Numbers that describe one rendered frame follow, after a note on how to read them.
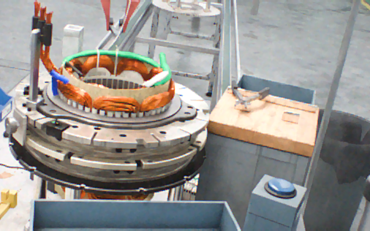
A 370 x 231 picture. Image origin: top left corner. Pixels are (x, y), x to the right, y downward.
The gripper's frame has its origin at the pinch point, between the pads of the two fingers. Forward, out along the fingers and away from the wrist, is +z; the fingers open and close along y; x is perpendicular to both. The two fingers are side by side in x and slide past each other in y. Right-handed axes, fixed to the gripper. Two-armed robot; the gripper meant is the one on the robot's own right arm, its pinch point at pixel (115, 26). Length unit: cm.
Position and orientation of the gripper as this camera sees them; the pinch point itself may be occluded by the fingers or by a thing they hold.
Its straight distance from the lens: 108.2
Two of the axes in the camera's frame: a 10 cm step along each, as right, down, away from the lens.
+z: -1.5, 9.0, 4.0
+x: 1.1, 4.2, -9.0
